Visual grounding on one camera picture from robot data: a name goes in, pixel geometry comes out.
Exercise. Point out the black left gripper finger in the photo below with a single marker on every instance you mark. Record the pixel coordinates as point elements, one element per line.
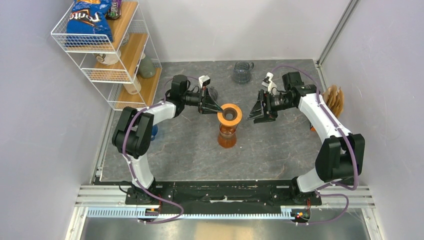
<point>207,110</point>
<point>208,102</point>

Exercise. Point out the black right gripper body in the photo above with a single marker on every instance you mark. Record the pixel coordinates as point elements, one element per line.
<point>265,105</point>

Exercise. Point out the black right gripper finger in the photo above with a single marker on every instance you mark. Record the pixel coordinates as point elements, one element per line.
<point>258,109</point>
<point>264,116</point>

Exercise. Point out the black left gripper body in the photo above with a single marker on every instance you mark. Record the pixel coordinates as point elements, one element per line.
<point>202,102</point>

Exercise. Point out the wooden ring dripper holder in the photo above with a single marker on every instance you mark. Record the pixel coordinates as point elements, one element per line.
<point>230,116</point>

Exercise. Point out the orange glass carafe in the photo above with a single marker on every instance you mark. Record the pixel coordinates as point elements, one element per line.
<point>227,137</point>

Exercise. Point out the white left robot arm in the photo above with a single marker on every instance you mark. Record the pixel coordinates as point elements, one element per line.
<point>134,130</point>

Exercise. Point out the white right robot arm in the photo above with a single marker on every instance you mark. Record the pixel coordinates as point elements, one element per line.
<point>340,158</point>

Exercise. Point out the smoky glass dripper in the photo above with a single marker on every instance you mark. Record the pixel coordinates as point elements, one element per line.
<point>213,93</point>

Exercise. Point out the brown paper coffee filters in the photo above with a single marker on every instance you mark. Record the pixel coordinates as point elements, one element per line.
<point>334,99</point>

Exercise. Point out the blue plastic dripper cone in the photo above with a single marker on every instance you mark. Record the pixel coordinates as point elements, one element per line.
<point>154,132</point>

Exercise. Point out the clear glass pitcher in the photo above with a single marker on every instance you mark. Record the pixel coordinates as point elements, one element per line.
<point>242,72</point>

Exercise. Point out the green ceramic vase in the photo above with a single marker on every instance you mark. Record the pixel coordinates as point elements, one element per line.
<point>146,68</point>

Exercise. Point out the beige paper cup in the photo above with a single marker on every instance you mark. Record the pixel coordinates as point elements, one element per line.
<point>133,88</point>

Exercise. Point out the white ceramic mug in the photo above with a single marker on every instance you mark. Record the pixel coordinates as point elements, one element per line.
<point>108,58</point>

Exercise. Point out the dark snack packet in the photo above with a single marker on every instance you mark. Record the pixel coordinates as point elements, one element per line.
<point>115,10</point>

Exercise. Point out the blue chips bag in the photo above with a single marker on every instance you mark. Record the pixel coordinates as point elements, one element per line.
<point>88,21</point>

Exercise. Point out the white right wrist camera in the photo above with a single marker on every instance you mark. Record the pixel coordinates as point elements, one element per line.
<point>269,84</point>

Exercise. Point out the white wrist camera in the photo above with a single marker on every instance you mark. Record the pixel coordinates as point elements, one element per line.
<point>269,84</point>
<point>204,81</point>

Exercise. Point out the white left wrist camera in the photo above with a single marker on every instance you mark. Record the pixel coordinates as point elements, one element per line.
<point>204,81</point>

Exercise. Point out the white wire wooden shelf rack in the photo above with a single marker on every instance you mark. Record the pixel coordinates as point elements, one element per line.
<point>124,67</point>

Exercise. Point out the aluminium frame rail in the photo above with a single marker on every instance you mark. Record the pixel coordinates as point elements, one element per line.
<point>108,200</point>

